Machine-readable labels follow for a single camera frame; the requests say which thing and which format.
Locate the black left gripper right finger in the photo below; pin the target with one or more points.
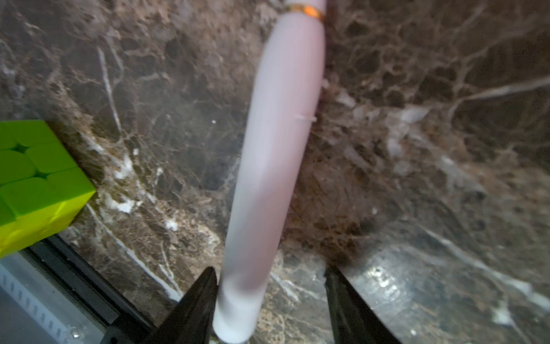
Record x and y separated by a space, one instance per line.
352 320

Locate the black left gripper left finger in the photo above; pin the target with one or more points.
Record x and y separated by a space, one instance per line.
190 322

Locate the white cylindrical toothbrush tube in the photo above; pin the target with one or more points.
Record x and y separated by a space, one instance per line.
286 92

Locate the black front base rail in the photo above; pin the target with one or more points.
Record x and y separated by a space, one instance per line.
119 320

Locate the white ribbed cable duct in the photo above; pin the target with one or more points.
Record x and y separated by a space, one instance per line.
37 309

